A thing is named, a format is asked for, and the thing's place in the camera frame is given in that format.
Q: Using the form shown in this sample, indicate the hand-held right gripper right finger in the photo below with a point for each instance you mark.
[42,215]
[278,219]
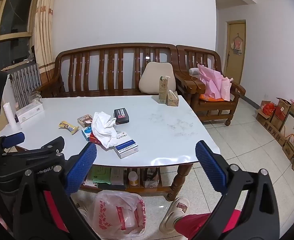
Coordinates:
[210,166]

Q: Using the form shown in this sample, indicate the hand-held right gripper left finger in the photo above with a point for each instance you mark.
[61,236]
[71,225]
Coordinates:
[81,168]

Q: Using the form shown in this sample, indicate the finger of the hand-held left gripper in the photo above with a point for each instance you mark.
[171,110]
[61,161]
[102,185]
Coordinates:
[13,140]
[53,144]

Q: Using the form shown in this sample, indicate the brown patterned small box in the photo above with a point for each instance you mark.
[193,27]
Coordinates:
[84,121]

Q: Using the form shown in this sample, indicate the red printed white plastic bag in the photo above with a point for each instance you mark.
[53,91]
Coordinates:
[111,215]

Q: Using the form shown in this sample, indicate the green packet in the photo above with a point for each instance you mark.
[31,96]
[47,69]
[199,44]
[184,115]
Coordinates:
[101,175]

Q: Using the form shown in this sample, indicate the yellow snack wrapper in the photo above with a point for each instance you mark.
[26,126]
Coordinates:
[68,127]

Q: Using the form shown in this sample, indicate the white paper roll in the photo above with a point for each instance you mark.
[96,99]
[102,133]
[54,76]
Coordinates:
[9,116]

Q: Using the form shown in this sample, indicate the small red box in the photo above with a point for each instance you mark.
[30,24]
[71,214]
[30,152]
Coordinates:
[93,139]

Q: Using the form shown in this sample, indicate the flat white box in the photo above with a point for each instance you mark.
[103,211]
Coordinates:
[29,112]

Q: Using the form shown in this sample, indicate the blue medicine box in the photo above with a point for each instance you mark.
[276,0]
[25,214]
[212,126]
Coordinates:
[86,133]

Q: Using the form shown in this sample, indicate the white packet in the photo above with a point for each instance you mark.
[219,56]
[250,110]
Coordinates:
[117,176]

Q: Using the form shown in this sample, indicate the crumpled white tissue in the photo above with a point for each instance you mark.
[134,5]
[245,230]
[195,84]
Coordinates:
[103,128]

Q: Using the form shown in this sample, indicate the glass mug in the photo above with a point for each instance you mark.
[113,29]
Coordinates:
[34,96]

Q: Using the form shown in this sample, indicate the white blue-striped medicine box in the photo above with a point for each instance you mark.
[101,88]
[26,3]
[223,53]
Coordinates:
[127,150]

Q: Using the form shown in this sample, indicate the person's left leg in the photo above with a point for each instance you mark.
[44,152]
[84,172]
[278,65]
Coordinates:
[54,210]

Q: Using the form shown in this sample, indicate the person's leg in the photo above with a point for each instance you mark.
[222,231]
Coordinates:
[54,210]
[199,223]

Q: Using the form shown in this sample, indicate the white pill bottle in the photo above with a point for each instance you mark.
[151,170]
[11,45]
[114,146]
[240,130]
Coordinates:
[133,178]

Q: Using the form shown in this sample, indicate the small white medicine box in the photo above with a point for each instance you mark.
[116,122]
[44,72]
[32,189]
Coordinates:
[123,136]

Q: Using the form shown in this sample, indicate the person's right leg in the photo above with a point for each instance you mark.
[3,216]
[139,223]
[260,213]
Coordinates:
[199,223]

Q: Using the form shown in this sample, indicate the beige slipper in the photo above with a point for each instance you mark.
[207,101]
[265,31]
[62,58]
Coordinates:
[175,213]

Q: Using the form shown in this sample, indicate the grey radiator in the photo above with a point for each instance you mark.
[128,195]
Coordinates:
[26,82]

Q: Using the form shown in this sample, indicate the clear plastic container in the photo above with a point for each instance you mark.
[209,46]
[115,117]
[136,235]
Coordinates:
[150,177]

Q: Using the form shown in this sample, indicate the black rectangular box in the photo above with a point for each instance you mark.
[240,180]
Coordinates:
[122,116]

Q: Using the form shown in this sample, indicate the orange seat pad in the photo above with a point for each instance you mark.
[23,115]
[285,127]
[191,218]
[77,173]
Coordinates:
[208,98]

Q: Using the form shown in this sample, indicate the short brown drink carton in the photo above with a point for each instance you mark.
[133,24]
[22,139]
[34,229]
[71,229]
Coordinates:
[173,100]

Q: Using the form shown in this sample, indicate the row of cardboard boxes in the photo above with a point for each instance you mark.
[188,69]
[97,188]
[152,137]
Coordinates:
[279,127]

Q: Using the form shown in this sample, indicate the wooden armchair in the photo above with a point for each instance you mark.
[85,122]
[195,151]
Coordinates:
[192,87]

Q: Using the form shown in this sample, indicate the pink plastic bag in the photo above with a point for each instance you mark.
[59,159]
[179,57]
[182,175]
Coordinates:
[215,85]

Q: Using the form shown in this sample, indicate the long wooden sofa bench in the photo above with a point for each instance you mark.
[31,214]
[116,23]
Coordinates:
[94,70]

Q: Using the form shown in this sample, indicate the tall green drink carton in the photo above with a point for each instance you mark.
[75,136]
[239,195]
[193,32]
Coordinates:
[163,90]

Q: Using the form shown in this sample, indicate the white rolled cloth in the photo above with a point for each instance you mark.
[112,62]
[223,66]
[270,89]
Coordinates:
[194,71]

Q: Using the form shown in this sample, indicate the yellow wooden door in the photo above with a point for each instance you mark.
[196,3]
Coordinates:
[233,65]

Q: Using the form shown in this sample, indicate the beige cushion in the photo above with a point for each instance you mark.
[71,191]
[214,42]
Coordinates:
[153,78]

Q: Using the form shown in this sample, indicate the beige curtain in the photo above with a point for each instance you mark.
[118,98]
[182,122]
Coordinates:
[44,30]

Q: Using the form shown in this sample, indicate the cream framed window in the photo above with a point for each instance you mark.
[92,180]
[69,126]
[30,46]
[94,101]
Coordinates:
[14,17]

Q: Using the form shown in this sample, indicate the hanging cloth decoration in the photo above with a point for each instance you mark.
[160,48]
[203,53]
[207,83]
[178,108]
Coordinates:
[237,43]

